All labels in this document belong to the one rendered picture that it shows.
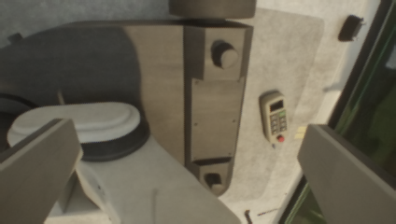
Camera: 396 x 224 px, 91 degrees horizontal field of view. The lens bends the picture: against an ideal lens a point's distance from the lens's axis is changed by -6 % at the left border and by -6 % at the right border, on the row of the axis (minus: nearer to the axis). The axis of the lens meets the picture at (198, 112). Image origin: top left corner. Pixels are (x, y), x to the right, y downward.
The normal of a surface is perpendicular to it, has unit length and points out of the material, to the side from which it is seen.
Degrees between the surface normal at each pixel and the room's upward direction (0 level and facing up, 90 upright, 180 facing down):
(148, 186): 90
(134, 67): 0
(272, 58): 0
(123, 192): 90
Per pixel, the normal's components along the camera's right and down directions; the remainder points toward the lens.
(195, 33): -0.55, 0.40
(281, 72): 0.20, 0.48
